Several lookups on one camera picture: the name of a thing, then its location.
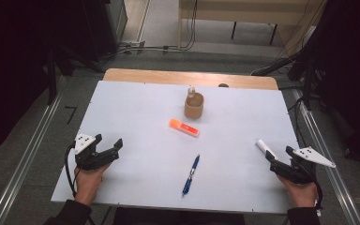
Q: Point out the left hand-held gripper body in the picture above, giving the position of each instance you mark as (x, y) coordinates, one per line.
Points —
(86, 159)

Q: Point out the person's left hand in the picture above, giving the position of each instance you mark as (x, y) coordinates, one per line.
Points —
(87, 184)

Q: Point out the person's legs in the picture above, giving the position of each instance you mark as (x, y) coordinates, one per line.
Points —
(184, 218)

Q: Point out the blue pen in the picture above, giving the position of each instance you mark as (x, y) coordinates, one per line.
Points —
(191, 175)

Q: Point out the metal floor rail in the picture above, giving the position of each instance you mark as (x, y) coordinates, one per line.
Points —
(345, 200)
(28, 156)

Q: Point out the white marker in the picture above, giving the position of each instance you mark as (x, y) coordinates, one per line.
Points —
(262, 144)

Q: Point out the brown pen holder cup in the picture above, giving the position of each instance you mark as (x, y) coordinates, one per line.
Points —
(193, 111)

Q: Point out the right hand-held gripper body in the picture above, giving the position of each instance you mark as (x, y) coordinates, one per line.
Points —
(296, 173)

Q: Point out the light wooden bench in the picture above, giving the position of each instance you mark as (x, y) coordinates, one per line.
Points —
(231, 12)

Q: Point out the dark curtain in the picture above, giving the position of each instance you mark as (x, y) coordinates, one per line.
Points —
(350, 62)
(12, 62)

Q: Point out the person's right hand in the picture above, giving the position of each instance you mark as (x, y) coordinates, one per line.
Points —
(301, 195)

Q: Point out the wooden table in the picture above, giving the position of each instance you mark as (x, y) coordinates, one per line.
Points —
(168, 76)

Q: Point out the white table board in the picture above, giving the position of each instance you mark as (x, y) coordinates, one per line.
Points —
(131, 125)

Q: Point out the black cabinet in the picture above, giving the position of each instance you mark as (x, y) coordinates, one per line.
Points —
(106, 28)

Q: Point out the orange highlighter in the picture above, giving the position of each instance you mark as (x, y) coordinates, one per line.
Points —
(184, 127)

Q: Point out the dark round table grommet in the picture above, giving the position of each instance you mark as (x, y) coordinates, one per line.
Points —
(223, 85)

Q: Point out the black stand base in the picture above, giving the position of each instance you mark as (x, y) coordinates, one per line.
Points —
(272, 66)

